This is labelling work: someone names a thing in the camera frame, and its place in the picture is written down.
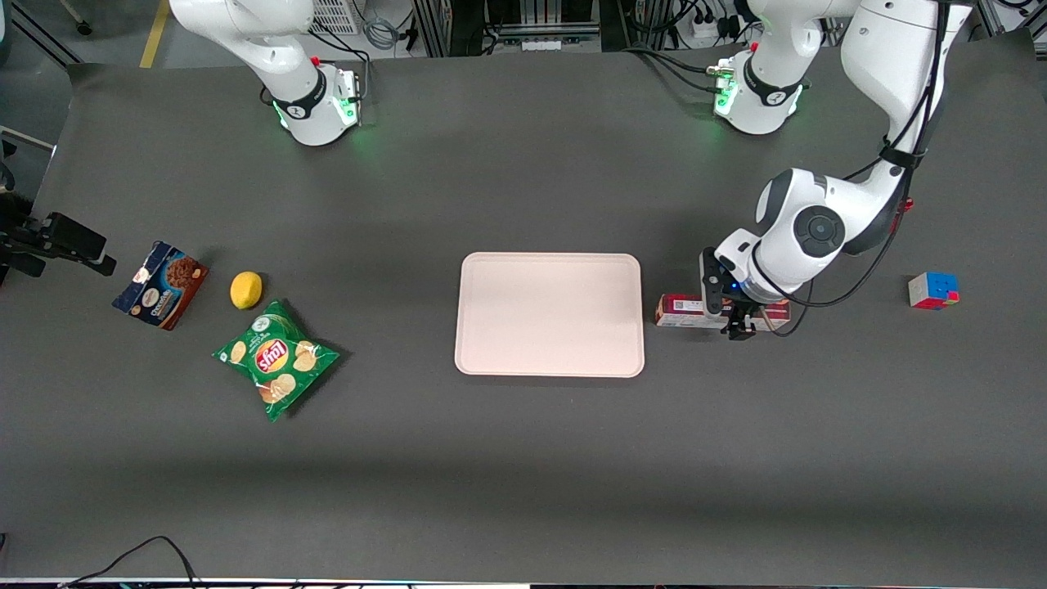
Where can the yellow lemon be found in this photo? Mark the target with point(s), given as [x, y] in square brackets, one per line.
[246, 290]

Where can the red tartan cookie box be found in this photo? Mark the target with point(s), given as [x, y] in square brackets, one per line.
[679, 311]

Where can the green Lay's chips bag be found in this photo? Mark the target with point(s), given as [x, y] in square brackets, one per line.
[274, 360]

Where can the black equipment rack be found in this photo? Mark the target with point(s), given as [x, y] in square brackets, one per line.
[458, 24]

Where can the white rectangular tray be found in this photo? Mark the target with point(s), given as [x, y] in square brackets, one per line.
[548, 315]

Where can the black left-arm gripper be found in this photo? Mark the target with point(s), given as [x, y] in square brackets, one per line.
[743, 315]

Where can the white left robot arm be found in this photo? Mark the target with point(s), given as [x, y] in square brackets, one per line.
[891, 65]

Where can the white vented panel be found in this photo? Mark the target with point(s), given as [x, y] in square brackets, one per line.
[335, 16]

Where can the blue chocolate cookie box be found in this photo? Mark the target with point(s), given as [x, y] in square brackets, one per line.
[159, 286]

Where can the white power strip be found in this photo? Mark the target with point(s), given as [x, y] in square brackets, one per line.
[716, 29]

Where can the Rubik's cube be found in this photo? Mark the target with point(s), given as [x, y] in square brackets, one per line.
[932, 290]

